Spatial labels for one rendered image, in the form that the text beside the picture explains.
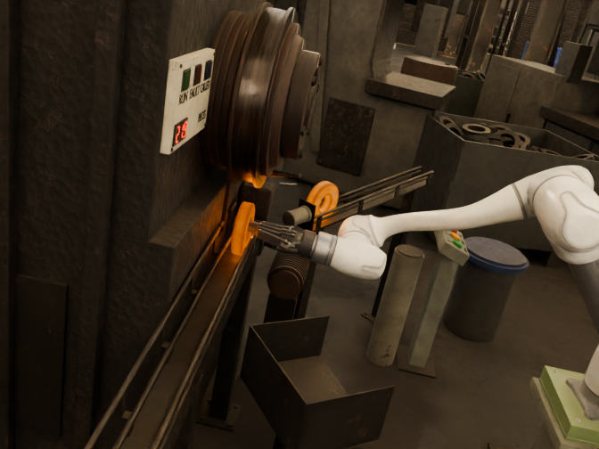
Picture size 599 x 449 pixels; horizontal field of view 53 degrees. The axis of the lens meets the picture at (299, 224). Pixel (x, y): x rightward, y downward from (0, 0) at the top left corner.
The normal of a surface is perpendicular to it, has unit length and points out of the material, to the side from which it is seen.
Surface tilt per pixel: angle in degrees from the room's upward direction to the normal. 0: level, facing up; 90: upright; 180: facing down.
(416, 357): 90
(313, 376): 5
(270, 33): 39
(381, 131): 90
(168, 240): 0
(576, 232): 86
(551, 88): 90
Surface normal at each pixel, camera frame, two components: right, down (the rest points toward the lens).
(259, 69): -0.03, -0.07
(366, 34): -0.36, 0.29
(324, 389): 0.22, -0.87
